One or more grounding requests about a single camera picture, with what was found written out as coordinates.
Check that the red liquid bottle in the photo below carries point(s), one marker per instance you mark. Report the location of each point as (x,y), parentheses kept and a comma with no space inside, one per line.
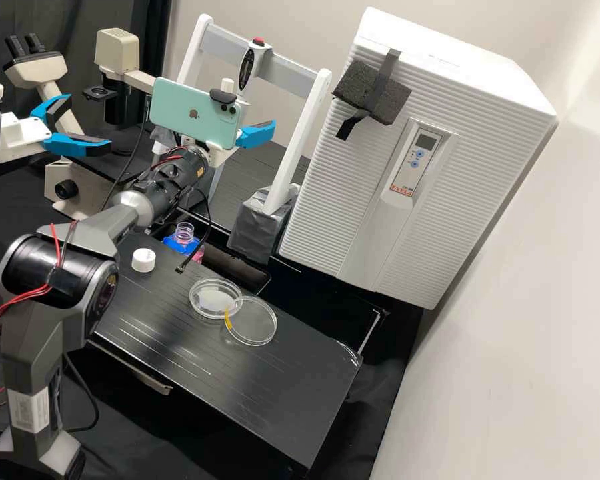
(182,240)

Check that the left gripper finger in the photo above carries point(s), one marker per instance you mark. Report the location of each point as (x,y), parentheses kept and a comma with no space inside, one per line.
(55,107)
(77,145)

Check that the petri dish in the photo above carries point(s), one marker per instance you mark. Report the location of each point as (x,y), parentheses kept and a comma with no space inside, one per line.
(210,299)

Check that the grey taped block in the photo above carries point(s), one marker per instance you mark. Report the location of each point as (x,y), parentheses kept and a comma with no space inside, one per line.
(161,135)
(255,225)

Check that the white bottle cap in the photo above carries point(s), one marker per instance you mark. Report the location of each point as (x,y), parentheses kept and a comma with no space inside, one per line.
(144,260)

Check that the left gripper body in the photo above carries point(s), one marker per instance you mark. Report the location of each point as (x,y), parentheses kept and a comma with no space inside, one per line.
(20,137)

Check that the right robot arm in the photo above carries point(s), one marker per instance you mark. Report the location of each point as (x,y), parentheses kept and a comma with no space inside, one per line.
(40,350)

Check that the white pipette stand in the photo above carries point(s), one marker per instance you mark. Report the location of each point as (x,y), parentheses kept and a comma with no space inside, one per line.
(290,145)

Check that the petri dish lid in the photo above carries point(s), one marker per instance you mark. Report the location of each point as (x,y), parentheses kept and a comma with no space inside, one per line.
(255,322)

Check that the black platform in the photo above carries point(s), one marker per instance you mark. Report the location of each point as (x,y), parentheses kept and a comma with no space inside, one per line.
(260,380)

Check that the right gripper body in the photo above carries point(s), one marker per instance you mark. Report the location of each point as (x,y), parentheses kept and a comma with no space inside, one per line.
(219,155)

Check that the right wrist camera phone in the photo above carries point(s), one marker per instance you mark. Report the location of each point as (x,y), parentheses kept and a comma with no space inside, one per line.
(190,112)

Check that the white incubator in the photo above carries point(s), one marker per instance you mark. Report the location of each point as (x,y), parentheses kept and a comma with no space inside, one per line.
(405,30)

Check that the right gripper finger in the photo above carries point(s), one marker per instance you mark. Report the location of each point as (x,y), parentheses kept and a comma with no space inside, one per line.
(255,134)

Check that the incubator door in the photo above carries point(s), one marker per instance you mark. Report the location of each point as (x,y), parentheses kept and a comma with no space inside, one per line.
(340,200)

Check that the cream microscope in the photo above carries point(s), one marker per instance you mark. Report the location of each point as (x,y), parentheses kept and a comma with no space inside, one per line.
(75,185)

